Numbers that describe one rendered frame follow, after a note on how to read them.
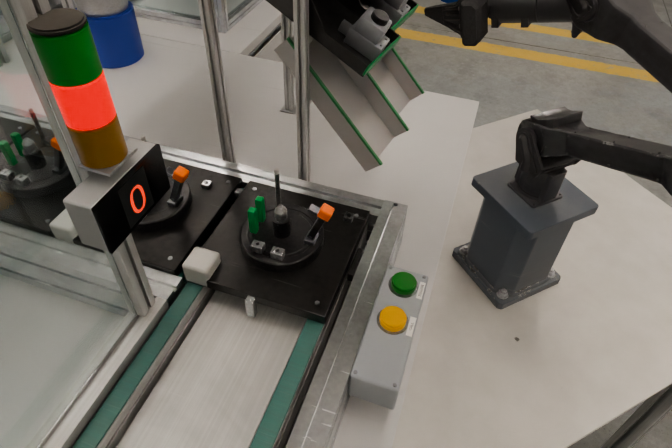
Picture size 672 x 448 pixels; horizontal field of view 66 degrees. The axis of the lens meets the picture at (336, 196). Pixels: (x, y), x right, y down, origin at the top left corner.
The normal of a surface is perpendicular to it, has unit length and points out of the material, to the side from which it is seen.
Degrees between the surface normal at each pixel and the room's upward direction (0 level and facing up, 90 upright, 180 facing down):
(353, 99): 45
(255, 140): 0
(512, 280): 90
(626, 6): 21
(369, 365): 0
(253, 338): 0
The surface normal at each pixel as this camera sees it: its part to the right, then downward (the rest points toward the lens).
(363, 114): 0.64, -0.27
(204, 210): 0.03, -0.73
